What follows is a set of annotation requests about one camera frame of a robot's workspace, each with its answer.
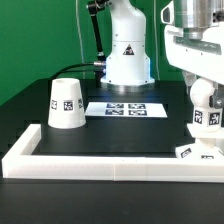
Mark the white sheet with tags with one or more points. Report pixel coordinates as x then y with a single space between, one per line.
111 109

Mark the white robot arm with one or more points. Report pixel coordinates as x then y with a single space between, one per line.
194 43

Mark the white lamp bulb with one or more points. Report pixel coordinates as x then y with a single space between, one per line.
205 117

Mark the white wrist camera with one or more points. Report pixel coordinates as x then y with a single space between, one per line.
167 14

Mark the white lamp shade cone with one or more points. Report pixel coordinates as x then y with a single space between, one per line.
66 109

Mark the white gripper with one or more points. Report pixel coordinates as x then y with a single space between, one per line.
205 58

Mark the white U-shaped fence frame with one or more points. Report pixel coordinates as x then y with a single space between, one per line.
21 162

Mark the white lamp base with tags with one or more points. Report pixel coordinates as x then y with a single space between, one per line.
207 144

